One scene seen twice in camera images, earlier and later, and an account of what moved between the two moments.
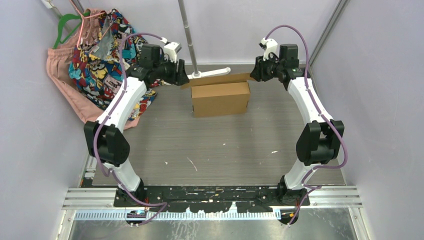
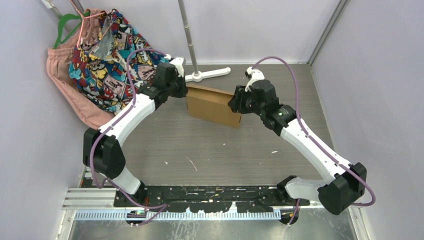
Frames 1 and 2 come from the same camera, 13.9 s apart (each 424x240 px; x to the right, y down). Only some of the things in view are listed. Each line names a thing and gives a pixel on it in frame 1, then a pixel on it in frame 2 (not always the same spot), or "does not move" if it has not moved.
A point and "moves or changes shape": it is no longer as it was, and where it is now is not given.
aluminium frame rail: [88, 202] does not move
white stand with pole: [197, 74] does not move
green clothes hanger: [60, 24] does not move
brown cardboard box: [219, 95] moves or changes shape
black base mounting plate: [286, 199] does not move
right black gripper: [258, 73] -> [237, 105]
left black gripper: [173, 79] -> [184, 92]
